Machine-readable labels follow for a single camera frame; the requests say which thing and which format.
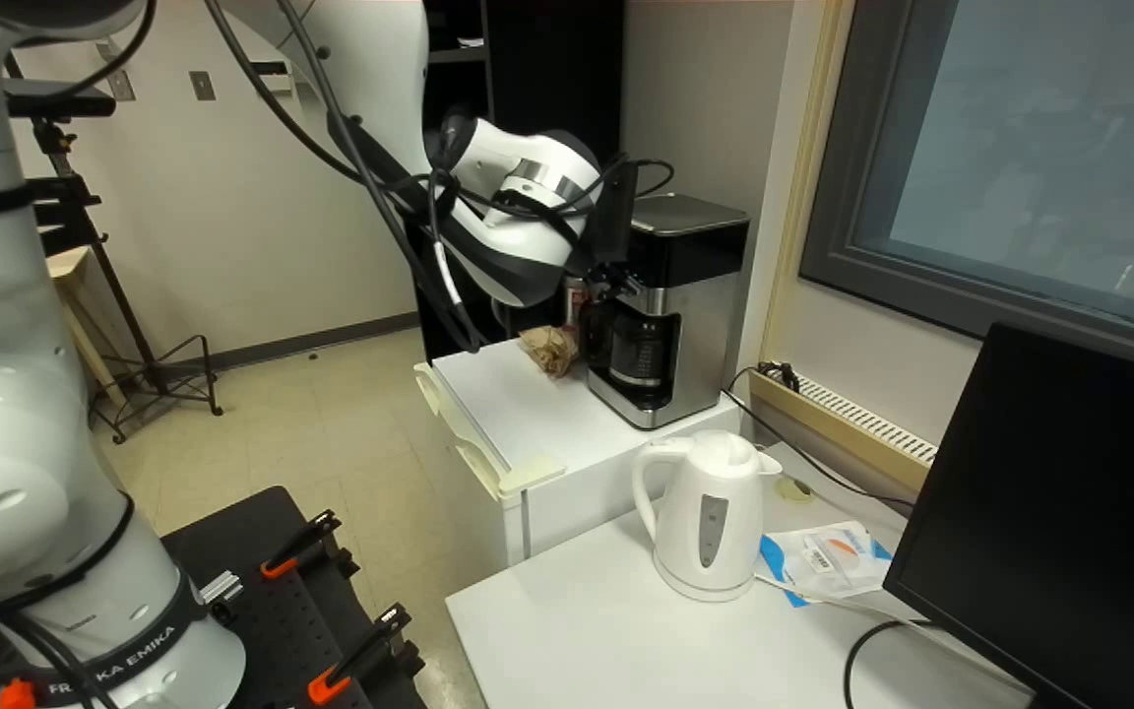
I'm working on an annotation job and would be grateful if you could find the orange black clamp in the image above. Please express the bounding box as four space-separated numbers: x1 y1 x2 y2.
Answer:
307 604 425 706
260 509 362 582

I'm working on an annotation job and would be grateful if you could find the blue white packet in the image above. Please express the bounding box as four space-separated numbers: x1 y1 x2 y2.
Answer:
755 521 896 609

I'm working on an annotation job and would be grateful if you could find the black steel coffeemaker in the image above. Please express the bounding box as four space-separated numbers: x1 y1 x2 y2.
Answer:
579 193 752 432

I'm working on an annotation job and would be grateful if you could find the glass coffee carafe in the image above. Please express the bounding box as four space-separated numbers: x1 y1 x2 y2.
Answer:
581 295 674 409

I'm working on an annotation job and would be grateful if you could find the crumpled brown paper bag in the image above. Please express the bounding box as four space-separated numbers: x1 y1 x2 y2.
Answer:
519 325 581 379

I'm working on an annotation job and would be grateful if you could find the window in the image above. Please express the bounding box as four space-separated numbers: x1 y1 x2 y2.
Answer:
799 0 1134 376

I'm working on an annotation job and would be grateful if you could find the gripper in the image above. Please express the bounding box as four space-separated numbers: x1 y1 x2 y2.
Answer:
567 209 645 302

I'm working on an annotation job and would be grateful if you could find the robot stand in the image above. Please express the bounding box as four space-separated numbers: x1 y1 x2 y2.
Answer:
0 485 426 709

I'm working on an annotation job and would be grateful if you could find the camera on tripod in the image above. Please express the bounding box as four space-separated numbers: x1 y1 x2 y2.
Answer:
2 47 225 446

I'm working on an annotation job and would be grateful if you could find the black monitor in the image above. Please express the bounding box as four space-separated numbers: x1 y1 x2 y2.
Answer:
881 322 1134 709

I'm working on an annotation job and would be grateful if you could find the black cabinet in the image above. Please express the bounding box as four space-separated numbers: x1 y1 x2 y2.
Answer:
413 0 626 362

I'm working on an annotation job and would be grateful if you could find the white mini fridge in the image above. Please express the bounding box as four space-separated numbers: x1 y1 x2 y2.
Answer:
413 335 745 573

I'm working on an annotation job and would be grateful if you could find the white electric kettle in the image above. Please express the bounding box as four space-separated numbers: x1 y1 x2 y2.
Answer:
631 429 785 604

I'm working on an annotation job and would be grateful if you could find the black cable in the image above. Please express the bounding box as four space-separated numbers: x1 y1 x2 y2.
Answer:
723 362 918 516
842 617 934 709

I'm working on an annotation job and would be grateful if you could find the baseboard heater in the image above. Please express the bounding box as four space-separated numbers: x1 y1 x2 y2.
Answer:
748 361 941 495

